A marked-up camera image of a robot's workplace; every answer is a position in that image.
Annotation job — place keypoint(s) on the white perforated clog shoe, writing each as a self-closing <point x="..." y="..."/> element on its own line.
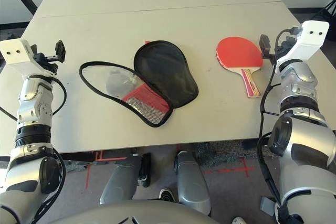
<point x="239" y="220"/>

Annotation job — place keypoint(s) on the grey robot torso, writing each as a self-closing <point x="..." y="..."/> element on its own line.
<point x="131" y="213"/>

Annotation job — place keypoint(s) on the grey robot right leg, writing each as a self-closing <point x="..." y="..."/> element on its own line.
<point x="191" y="182"/>

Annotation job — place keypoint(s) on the black tripod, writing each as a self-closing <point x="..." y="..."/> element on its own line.
<point x="328" y="9"/>

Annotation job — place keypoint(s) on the grey robot left leg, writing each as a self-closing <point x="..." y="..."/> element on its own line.
<point x="120" y="179"/>

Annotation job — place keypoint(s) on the red black paddle case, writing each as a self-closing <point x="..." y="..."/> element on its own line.
<point x="162" y="72"/>

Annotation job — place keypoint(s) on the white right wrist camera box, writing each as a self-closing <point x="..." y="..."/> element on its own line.
<point x="312" y="35"/>

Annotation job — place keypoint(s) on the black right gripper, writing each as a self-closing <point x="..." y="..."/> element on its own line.
<point x="284" y="45"/>

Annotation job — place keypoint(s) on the small grey box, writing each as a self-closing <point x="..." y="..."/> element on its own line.
<point x="267" y="205"/>

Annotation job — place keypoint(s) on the grey puzzle foam mat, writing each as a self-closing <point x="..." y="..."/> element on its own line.
<point x="76" y="166"/>

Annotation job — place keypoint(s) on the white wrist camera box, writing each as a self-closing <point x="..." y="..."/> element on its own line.
<point x="312" y="35"/>
<point x="15" y="51"/>

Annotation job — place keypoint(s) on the grey speckled foam mat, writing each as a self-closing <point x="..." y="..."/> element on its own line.
<point x="223" y="150"/>

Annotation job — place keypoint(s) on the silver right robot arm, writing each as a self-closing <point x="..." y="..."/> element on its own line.
<point x="296" y="82"/>

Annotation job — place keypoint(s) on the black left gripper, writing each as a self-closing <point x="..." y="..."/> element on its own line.
<point x="48" y="65"/>

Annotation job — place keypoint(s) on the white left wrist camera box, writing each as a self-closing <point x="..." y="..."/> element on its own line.
<point x="15" y="51"/>

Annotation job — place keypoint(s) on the red ping-pong paddle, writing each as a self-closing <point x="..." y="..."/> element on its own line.
<point x="236" y="51"/>

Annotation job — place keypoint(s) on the grey robot leg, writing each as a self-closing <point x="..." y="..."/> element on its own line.
<point x="120" y="179"/>
<point x="191" y="182"/>

